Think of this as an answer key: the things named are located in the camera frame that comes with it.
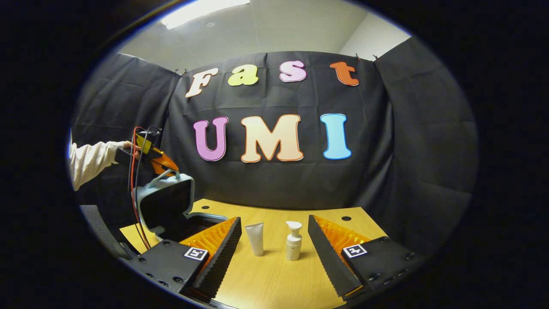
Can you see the white pump bottle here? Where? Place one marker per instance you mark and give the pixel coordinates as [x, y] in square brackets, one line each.
[294, 249]

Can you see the ceiling light panel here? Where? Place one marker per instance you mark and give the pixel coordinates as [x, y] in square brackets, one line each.
[201, 10]

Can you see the black backdrop cloth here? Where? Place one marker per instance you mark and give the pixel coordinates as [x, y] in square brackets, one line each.
[274, 184]

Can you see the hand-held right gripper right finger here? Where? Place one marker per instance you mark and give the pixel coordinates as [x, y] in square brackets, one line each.
[328, 262]

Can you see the white squeeze tube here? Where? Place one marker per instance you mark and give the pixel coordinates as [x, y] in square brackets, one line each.
[256, 240]

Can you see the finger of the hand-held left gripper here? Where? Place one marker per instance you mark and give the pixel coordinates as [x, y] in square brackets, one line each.
[165, 163]

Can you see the light blue suitcase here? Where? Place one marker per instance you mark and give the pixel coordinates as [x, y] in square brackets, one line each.
[165, 201]

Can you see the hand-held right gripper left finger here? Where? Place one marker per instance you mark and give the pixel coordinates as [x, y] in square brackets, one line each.
[218, 262]

